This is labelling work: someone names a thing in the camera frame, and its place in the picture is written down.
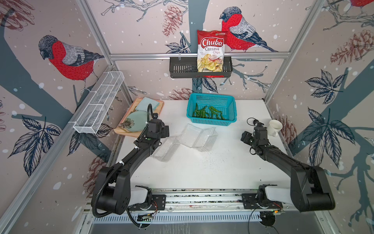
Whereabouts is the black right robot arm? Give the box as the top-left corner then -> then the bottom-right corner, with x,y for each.
241,119 -> 336,212

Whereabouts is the Chuba cassava chips bag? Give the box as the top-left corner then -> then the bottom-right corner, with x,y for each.
197,30 -> 227,71

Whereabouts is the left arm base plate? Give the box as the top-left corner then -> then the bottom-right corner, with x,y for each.
127,195 -> 166,212

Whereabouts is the teal plastic mesh basket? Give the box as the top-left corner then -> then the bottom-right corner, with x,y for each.
187,93 -> 237,126

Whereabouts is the white wire wall basket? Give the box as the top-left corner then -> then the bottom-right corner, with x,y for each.
73,71 -> 124,134

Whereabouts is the white ceramic cup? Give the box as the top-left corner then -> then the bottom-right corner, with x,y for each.
267,120 -> 283,137

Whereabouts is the light green folded cloth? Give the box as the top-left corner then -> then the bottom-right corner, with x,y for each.
135,97 -> 161,114

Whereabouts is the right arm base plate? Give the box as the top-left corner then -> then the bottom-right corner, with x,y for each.
241,194 -> 283,210

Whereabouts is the black wall shelf basket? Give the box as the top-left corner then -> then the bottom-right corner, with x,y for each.
169,57 -> 233,79

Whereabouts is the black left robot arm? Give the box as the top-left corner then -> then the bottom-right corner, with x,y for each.
91,104 -> 169,218

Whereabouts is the small green pepper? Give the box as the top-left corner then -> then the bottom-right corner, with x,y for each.
208,106 -> 226,121

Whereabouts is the wooden tray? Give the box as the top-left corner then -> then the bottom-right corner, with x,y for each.
114,97 -> 147,137

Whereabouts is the green ceramic plate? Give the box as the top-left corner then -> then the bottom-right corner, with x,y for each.
119,111 -> 147,132

